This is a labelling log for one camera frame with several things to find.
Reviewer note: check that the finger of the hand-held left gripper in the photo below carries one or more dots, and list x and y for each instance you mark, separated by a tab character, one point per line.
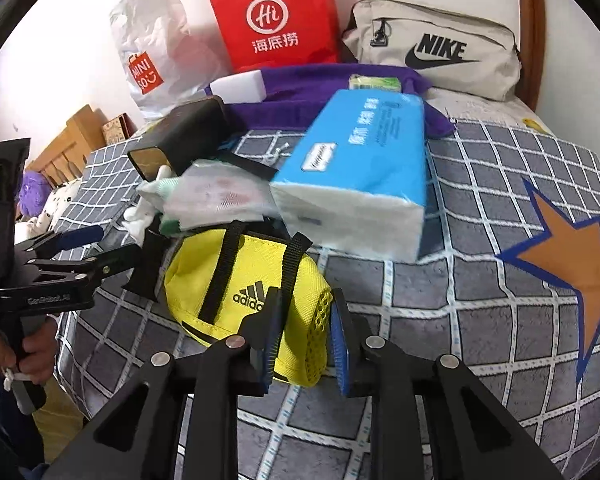
80	237
105	262

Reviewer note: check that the person's left forearm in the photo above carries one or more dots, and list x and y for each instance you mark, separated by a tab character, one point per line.
0	420

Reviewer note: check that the beige waist bag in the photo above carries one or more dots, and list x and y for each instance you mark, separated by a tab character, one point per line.
430	45

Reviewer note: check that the green pocket tissue pack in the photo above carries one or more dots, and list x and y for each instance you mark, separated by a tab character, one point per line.
372	82

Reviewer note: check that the grey checked blanket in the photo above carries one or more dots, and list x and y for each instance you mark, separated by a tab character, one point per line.
480	270

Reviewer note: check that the red-brown wooden headboard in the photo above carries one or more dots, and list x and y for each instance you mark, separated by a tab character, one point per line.
530	25

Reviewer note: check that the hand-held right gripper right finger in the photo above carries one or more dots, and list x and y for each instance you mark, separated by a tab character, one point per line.
338	355

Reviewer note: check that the light wooden furniture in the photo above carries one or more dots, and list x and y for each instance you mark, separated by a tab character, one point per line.
75	140

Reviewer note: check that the white sponge block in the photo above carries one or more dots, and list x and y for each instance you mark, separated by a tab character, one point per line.
237	87

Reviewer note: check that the black gift box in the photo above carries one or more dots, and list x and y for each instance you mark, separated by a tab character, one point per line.
185	130

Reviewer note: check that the white dotted plush toy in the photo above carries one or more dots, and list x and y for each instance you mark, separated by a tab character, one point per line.
55	207

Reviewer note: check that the blue tissue pack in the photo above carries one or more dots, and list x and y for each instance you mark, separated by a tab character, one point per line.
360	170

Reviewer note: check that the patterned cardboard box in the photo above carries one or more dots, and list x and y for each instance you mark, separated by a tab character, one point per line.
115	130

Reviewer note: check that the purple plush toy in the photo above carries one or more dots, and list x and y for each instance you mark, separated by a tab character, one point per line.
35	192

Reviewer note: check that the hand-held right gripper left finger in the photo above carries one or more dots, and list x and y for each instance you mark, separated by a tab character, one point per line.
270	345

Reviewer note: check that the yellow zip pouch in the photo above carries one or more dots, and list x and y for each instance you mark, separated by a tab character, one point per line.
240	270

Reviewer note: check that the purple towel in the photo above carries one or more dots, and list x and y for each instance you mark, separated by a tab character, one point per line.
300	95

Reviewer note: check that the person's left hand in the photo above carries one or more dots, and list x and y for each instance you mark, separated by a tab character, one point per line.
35	350

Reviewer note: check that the white plastic shopping bag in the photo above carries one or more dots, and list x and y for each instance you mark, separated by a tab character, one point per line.
155	45

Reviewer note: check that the red paper bag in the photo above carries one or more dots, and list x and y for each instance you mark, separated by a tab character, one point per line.
275	20

